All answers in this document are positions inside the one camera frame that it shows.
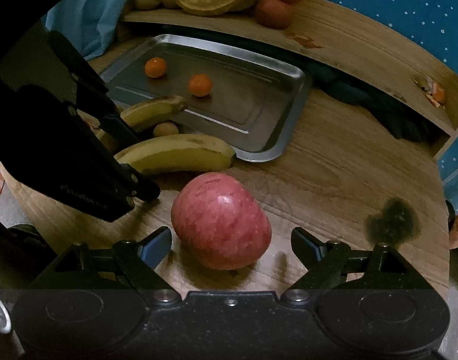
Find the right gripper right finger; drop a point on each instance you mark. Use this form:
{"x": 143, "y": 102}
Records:
{"x": 334, "y": 265}

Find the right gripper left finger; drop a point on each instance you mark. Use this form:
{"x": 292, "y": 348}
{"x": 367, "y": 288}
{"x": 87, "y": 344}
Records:
{"x": 127, "y": 264}

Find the yellow banana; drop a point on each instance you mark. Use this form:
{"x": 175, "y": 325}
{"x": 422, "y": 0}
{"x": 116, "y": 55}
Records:
{"x": 153, "y": 111}
{"x": 178, "y": 153}

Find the large red apple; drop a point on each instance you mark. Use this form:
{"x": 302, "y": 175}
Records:
{"x": 220, "y": 223}

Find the brown longan fruit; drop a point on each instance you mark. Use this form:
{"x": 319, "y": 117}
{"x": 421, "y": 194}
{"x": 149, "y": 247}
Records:
{"x": 165, "y": 129}

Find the blue cloth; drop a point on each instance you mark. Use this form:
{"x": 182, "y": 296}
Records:
{"x": 89, "y": 25}

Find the orange tangerine far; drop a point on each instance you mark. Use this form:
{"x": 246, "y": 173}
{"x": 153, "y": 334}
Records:
{"x": 155, "y": 67}

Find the orange tangerine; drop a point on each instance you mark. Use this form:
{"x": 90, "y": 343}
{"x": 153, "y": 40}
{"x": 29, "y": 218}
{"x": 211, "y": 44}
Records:
{"x": 200, "y": 85}
{"x": 155, "y": 67}

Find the orange tangerine near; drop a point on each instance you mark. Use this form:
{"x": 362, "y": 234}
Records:
{"x": 200, "y": 85}

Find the steel tray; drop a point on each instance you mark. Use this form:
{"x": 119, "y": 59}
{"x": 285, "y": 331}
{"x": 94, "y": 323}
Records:
{"x": 254, "y": 104}

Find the wooden curved shelf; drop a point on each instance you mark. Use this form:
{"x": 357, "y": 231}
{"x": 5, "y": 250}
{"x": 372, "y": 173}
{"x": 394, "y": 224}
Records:
{"x": 343, "y": 39}

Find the red apple on shelf lower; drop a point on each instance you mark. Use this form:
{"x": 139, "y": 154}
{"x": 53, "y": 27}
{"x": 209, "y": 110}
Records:
{"x": 274, "y": 14}

